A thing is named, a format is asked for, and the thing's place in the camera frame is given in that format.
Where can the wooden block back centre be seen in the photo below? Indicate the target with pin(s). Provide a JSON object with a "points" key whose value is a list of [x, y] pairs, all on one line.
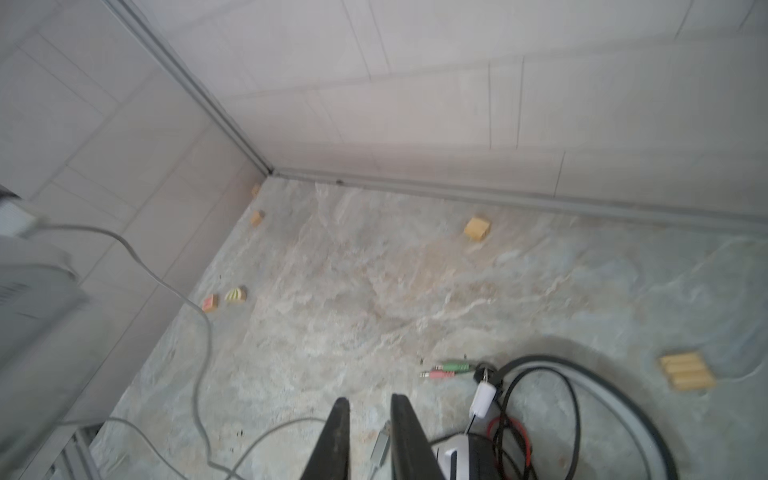
{"points": [[477, 229]]}

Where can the wooden block back right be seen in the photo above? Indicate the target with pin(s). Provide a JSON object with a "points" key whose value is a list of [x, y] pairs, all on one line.
{"points": [[687, 372]]}

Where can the black and white headphones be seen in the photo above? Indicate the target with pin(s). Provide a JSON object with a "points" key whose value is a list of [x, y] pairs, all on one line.
{"points": [[545, 417]]}

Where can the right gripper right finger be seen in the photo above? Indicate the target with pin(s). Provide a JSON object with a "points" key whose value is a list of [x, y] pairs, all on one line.
{"points": [[411, 455]]}

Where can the green striped half-round block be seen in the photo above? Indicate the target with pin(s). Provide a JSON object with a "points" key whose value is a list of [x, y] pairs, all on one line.
{"points": [[236, 295]]}

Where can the aluminium mounting rail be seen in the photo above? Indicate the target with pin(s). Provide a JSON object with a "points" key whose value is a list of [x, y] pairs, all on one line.
{"points": [[65, 454]]}

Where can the wooden block back left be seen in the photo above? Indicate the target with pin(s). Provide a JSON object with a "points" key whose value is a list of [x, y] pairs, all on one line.
{"points": [[257, 218]]}

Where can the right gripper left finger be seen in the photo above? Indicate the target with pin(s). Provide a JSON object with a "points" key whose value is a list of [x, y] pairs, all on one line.
{"points": [[330, 459]]}

